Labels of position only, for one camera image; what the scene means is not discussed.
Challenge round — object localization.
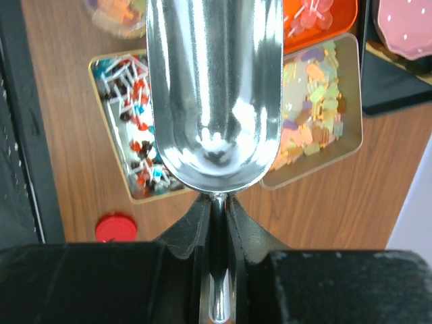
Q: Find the gold knife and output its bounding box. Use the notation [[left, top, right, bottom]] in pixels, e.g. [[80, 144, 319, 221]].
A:
[[366, 40, 431, 85]]

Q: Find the gold tin of gummies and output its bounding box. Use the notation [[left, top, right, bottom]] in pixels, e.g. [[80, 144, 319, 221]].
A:
[[261, 33, 363, 190]]

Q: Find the pink polka dot plate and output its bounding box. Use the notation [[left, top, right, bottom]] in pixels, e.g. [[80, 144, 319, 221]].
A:
[[376, 0, 431, 60]]

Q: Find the clear glass jar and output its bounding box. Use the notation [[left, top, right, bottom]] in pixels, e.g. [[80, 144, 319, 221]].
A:
[[83, 0, 146, 39]]

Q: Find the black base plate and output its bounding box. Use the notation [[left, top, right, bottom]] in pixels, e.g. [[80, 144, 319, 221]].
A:
[[1, 1, 65, 248]]

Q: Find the black serving tray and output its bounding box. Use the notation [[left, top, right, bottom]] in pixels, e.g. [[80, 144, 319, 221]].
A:
[[358, 1, 431, 117]]

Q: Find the silver metal scoop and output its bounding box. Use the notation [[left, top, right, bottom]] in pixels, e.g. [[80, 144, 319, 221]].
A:
[[146, 1, 284, 323]]

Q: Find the gold tin of candies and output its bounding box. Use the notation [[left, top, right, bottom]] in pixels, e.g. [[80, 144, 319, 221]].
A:
[[88, 49, 187, 203]]

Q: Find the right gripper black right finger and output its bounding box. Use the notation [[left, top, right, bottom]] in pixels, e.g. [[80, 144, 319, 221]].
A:
[[227, 197, 431, 323]]

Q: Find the red jar lid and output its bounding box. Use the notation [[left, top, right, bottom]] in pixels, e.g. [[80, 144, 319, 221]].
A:
[[94, 211, 138, 243]]

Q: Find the orange box of lollipops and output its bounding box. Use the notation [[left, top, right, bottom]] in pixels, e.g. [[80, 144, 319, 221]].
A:
[[283, 0, 358, 54]]

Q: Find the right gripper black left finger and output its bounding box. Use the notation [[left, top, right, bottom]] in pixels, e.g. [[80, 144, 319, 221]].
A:
[[1, 195, 210, 323]]

